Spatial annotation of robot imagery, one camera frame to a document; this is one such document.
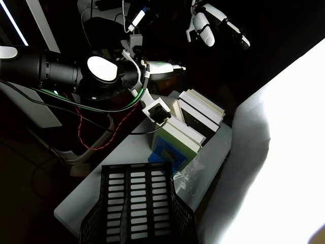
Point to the white book K spine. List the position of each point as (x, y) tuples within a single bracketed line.
[(201, 109)]

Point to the blue metal bookend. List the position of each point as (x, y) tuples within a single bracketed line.
[(167, 155)]

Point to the black and white spine book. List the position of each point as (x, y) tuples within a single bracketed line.
[(188, 132)]

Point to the white power strip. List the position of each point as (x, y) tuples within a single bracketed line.
[(135, 40)]

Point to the clear plastic film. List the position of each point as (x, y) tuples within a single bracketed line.
[(186, 178)]

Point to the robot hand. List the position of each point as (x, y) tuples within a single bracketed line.
[(205, 30), (162, 69)]

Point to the black book LET IT BE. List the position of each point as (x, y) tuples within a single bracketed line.
[(198, 124)]

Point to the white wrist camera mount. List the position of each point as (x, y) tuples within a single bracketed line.
[(157, 111), (189, 35)]

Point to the white plug adapter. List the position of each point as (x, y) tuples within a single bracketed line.
[(137, 20)]

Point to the pale yellow spine book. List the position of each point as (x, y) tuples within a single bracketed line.
[(207, 104)]

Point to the pale green book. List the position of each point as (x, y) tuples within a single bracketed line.
[(177, 142)]

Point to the white column with light strip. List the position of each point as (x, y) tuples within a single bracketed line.
[(43, 25)]

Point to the black mesh file rack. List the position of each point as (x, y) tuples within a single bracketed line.
[(128, 178)]

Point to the white backdrop sheet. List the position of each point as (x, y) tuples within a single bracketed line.
[(292, 127)]

